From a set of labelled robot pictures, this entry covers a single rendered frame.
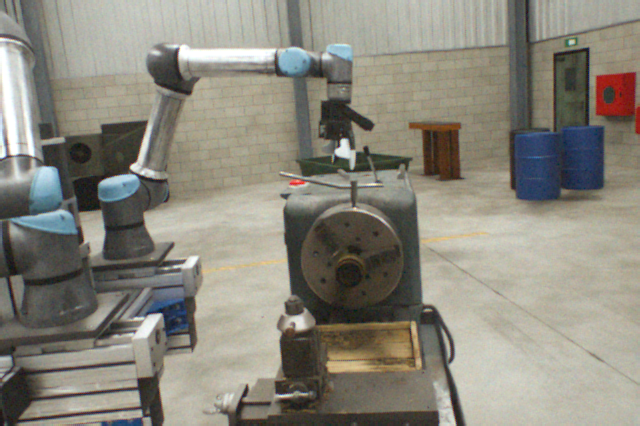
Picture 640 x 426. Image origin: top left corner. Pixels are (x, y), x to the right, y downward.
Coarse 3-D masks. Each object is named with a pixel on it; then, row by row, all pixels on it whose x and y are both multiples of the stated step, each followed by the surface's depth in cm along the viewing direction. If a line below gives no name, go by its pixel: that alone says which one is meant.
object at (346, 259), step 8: (344, 256) 160; (352, 256) 159; (336, 264) 160; (344, 264) 155; (352, 264) 154; (360, 264) 157; (336, 272) 156; (344, 272) 163; (360, 272) 155; (344, 280) 159; (352, 280) 159; (360, 280) 155
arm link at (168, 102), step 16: (192, 80) 167; (160, 96) 166; (176, 96) 166; (160, 112) 167; (176, 112) 169; (160, 128) 169; (176, 128) 173; (144, 144) 171; (160, 144) 170; (144, 160) 171; (160, 160) 172; (144, 176) 171; (160, 176) 174; (160, 192) 177
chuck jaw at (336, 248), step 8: (320, 224) 168; (320, 232) 164; (328, 232) 164; (320, 240) 165; (328, 240) 164; (336, 240) 164; (328, 248) 163; (336, 248) 163; (344, 248) 165; (336, 256) 161
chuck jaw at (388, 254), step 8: (384, 248) 166; (392, 248) 164; (360, 256) 164; (368, 256) 162; (376, 256) 162; (384, 256) 164; (392, 256) 164; (400, 256) 167; (368, 264) 161; (376, 264) 163
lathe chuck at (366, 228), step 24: (336, 216) 167; (360, 216) 166; (384, 216) 173; (312, 240) 169; (360, 240) 168; (384, 240) 167; (312, 264) 171; (384, 264) 168; (312, 288) 172; (360, 288) 171; (384, 288) 170
